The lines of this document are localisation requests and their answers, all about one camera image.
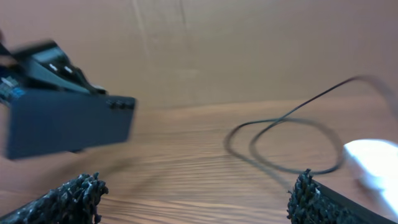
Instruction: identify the white power strip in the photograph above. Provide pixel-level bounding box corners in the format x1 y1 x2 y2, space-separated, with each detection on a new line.
343 139 397 220

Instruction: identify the blue Samsung Galaxy smartphone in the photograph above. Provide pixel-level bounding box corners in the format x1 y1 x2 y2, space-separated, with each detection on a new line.
5 89 137 159

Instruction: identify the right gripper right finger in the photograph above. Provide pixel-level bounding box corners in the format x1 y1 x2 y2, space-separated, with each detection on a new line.
287 169 397 224

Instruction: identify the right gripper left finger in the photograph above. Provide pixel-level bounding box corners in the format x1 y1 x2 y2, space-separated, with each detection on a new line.
1 172 109 224

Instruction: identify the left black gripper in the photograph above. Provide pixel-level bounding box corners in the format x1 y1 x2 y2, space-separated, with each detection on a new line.
1 32 107 106

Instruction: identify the black USB charging cable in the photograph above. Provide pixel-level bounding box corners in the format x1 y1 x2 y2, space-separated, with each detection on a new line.
223 74 398 190

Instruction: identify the brown cardboard backdrop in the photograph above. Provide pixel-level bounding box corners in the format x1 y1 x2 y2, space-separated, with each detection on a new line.
1 0 397 107

